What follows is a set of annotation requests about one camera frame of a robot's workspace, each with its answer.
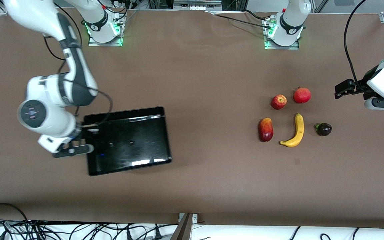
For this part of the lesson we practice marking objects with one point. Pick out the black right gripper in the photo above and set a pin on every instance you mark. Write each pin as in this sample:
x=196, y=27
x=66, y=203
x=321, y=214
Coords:
x=81, y=133

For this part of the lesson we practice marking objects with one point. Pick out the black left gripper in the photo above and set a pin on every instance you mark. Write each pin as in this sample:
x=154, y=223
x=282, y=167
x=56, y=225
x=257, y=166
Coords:
x=360, y=84

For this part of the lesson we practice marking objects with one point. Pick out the black plastic tray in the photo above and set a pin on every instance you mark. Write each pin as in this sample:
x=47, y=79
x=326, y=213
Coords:
x=135, y=143

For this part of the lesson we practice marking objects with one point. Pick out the yellow banana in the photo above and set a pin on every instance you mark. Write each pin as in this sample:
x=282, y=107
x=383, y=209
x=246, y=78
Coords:
x=299, y=130

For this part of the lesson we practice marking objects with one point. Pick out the red apple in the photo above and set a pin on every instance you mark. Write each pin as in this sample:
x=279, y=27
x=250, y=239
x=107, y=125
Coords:
x=279, y=102

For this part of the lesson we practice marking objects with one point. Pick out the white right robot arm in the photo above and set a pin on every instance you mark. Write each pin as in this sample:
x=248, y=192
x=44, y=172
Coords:
x=65, y=90

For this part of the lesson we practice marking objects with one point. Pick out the red pomegranate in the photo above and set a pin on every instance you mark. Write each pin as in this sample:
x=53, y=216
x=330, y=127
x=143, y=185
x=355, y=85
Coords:
x=302, y=95

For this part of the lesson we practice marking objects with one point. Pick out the red yellow mango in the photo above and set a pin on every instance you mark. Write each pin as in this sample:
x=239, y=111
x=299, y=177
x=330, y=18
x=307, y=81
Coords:
x=265, y=130

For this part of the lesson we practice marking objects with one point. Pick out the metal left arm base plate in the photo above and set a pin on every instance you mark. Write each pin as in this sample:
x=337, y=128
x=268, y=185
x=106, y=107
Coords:
x=295, y=45

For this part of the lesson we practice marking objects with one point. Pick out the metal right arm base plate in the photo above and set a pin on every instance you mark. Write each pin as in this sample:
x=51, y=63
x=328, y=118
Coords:
x=118, y=33

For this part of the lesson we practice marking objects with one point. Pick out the metal table edge bracket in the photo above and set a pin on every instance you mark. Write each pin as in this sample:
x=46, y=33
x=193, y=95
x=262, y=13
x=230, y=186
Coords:
x=187, y=220

